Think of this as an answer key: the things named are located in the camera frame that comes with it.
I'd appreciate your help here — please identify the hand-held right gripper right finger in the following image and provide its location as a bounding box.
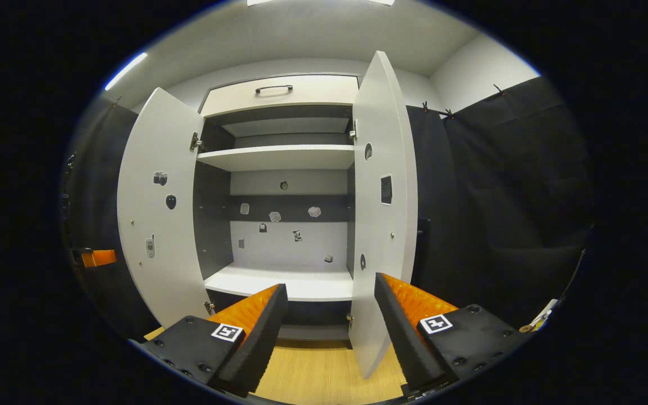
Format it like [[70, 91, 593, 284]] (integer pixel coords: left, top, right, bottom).
[[373, 272, 530, 395]]

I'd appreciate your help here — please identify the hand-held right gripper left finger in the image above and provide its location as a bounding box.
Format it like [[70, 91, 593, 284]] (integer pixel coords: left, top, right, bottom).
[[141, 283, 289, 398]]

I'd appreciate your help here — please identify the black backdrop cloth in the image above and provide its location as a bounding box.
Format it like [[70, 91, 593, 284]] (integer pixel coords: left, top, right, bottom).
[[60, 76, 595, 339]]

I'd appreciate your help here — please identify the ceiling light panel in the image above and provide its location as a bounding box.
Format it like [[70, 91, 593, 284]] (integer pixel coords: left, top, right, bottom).
[[246, 0, 395, 7], [104, 52, 149, 91]]

